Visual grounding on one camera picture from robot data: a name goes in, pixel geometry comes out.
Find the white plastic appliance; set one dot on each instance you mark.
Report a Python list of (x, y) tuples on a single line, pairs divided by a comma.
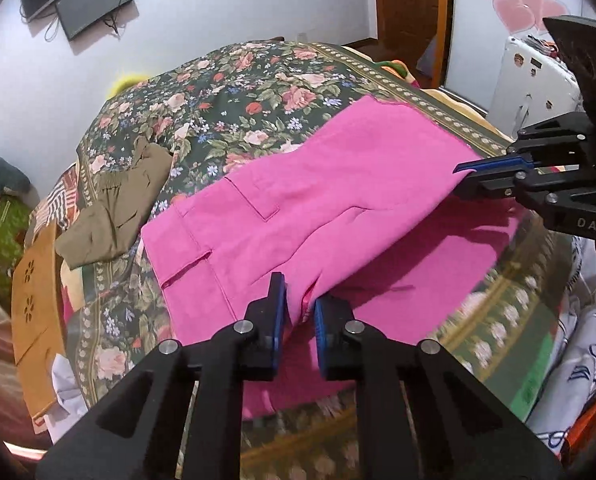
[(533, 85)]

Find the small black monitor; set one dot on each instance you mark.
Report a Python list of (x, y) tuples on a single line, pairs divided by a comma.
[(95, 0)]

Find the pink heart decals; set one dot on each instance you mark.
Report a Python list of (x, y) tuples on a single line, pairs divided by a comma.
[(525, 5)]

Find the yellow fluffy object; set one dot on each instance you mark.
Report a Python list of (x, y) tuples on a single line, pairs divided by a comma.
[(122, 83)]

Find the wooden door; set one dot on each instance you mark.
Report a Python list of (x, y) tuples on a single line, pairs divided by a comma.
[(405, 5)]

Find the grey plush toy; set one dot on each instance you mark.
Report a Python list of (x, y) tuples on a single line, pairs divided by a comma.
[(2, 172)]

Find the green patterned cloth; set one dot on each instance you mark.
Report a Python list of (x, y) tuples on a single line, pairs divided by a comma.
[(2, 240)]

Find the white printed cloth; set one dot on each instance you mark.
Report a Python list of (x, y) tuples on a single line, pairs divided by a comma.
[(585, 345)]

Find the plain white cloth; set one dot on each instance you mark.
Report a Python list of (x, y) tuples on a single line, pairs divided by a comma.
[(70, 395)]

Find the floral green blanket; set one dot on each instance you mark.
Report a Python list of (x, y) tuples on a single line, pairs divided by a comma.
[(237, 90)]

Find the pink pants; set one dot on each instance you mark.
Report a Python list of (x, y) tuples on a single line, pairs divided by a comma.
[(298, 200)]

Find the orange cloth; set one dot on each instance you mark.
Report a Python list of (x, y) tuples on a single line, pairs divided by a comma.
[(590, 430)]

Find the red striped patchwork cloth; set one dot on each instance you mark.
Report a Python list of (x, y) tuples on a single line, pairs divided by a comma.
[(52, 200)]

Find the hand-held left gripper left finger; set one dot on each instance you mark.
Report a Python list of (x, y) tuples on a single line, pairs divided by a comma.
[(277, 316)]

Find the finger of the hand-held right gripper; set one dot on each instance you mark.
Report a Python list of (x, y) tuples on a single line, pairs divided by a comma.
[(488, 186), (500, 162)]

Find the olive green pants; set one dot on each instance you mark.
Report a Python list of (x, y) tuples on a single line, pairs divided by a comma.
[(112, 200)]

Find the brown cut-out cloth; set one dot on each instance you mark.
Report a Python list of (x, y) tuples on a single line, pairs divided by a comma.
[(32, 305)]

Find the dull red fabric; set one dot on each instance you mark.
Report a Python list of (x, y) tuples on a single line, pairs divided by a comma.
[(0, 360)]

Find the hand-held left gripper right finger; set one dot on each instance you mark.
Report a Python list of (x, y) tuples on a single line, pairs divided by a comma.
[(321, 332)]

